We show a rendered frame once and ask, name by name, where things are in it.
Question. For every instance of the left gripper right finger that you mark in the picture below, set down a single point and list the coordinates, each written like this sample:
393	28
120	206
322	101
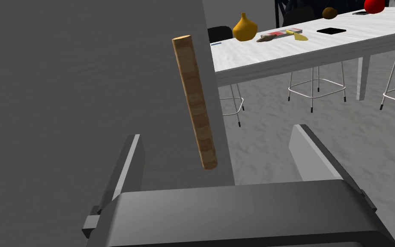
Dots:
312	157

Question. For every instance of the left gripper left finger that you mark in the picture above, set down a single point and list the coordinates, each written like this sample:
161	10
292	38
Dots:
129	164

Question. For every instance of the grey cupboard door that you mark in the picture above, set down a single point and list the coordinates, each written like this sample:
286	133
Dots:
64	96

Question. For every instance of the white long table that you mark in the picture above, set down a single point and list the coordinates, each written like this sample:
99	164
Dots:
321	48

